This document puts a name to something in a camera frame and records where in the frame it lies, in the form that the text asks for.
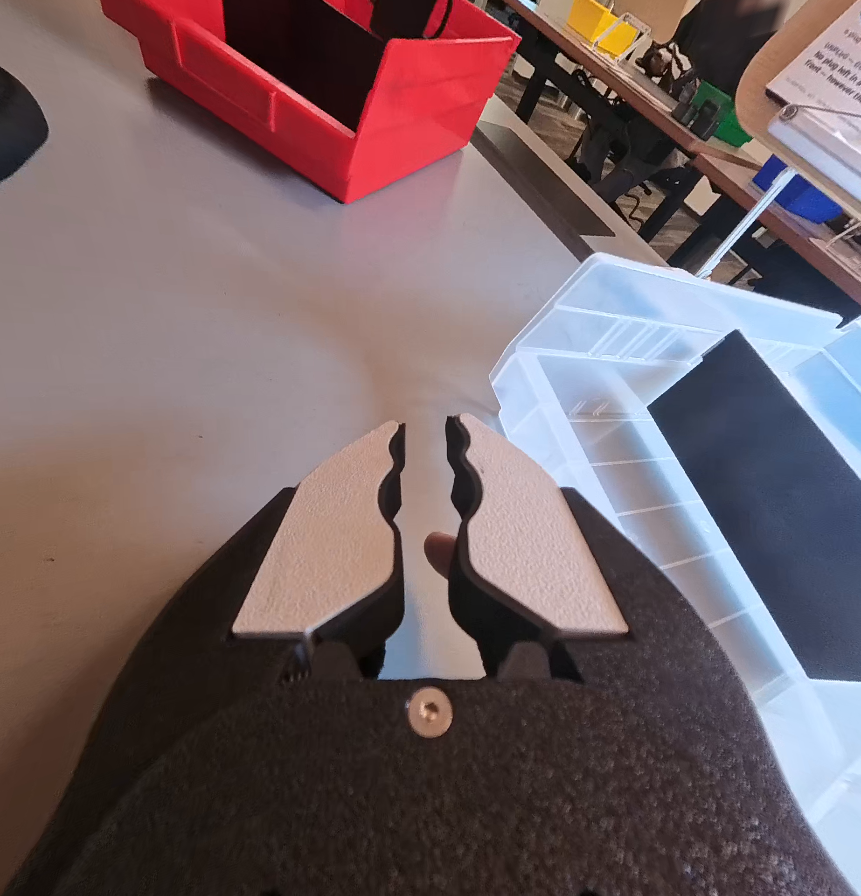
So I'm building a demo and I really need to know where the red plastic bin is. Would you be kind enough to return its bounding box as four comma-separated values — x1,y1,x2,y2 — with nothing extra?
100,0,522,205

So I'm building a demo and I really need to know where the clear plastic bin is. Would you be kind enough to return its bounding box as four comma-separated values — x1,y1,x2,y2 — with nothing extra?
490,252,861,896

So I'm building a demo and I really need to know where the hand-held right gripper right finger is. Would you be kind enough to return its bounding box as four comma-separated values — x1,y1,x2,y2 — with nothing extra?
444,412,631,683

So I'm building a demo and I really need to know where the yellow plastic bin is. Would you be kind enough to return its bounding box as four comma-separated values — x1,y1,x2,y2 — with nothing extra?
567,0,624,58

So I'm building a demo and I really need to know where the blue plastic bin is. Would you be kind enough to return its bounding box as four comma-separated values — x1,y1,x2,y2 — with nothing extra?
752,154,844,225

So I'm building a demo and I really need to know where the clear acrylic holder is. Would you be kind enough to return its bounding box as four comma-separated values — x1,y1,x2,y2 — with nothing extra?
595,14,655,67

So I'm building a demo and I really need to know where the background wooden table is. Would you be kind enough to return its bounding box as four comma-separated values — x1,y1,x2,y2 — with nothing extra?
504,0,766,242
693,153,861,309

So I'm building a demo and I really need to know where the printed instruction sheet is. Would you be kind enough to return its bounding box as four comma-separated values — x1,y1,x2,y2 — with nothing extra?
765,0,861,190

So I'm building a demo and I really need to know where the green plastic bin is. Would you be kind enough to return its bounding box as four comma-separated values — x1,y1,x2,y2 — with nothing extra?
693,80,753,148

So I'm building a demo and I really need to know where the tan document board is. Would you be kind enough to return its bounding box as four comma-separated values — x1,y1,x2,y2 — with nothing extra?
737,0,861,235

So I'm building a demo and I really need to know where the black bin divider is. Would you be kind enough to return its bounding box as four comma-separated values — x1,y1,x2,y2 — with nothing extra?
221,0,388,133
646,329,861,686

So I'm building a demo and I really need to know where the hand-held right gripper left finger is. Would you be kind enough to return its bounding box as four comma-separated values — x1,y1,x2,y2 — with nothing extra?
231,420,408,680

